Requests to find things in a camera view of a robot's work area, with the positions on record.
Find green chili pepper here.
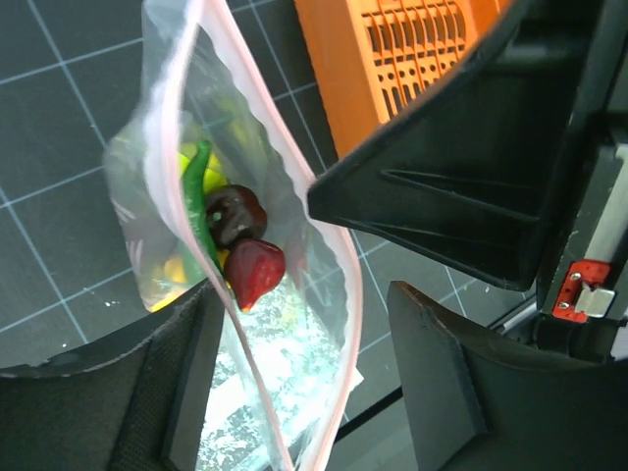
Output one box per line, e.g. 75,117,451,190
182,139,222,273

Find pink zip top bag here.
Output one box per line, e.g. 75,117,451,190
104,1,363,470

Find orange plastic basket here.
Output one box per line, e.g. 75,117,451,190
295,0,510,157

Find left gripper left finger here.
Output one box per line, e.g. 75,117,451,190
1,284,225,470

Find dark purple plum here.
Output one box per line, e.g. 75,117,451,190
205,184,268,250

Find yellow bell pepper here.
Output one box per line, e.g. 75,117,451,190
144,139,228,312

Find black grid mat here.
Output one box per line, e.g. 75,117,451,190
1,1,535,423

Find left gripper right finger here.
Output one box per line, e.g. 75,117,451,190
388,281,627,470

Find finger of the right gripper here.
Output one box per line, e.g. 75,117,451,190
307,1,627,290

